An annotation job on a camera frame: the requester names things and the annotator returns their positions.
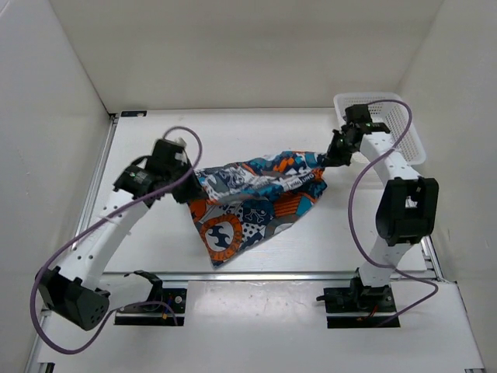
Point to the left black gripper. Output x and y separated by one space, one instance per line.
194 193

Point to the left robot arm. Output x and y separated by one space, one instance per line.
74 288

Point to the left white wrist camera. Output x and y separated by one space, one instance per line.
180 142

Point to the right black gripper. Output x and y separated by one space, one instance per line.
332 158

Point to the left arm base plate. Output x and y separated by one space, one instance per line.
172 314

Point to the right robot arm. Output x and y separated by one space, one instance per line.
405 215

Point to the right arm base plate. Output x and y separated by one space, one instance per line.
357 308

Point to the aluminium front rail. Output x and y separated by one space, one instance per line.
260 276

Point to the colourful patterned shorts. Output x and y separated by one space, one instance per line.
247 203

